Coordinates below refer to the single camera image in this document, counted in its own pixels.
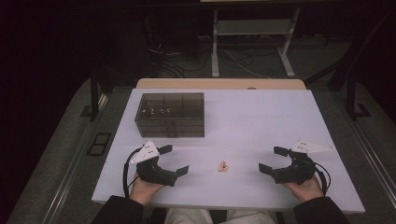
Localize black metal post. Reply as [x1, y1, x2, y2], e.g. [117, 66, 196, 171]
[89, 71, 101, 122]
[346, 71, 372, 121]

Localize person's right leg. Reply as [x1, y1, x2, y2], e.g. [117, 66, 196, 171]
[225, 208, 278, 224]

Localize person's left leg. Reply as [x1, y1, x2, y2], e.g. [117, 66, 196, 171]
[163, 207, 214, 224]

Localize person's left hand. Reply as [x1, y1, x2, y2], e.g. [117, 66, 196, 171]
[129, 177, 165, 206]

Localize white floor cable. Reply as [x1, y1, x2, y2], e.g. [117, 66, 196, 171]
[220, 48, 272, 78]

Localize dark floor cables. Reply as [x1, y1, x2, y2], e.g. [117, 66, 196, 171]
[148, 46, 213, 78]

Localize aluminium rail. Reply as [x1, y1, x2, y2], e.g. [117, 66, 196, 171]
[41, 92, 110, 224]
[331, 92, 396, 200]

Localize smoky transparent drawer box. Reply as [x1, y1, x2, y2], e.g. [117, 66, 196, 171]
[134, 91, 205, 139]

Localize person's right hand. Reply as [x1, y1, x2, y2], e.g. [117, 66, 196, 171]
[281, 175, 325, 203]

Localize white metal stand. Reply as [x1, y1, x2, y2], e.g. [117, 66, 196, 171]
[211, 7, 302, 78]

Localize black rectangular floor frame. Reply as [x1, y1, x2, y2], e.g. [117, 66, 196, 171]
[87, 132, 112, 157]

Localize light wooden table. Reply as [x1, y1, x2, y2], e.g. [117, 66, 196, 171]
[135, 77, 307, 91]

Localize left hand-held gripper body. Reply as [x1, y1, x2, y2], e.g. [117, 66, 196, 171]
[129, 139, 179, 188]

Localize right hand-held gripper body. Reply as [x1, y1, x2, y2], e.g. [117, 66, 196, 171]
[270, 139, 336, 186]

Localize person's leg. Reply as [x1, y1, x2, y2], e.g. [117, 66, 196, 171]
[163, 207, 214, 224]
[225, 208, 278, 224]

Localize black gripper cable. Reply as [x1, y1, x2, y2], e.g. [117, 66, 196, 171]
[314, 161, 332, 197]
[122, 147, 142, 199]

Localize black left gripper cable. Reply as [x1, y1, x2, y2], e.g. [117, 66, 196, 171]
[122, 147, 142, 199]

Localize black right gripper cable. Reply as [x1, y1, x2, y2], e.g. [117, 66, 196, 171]
[314, 161, 332, 197]

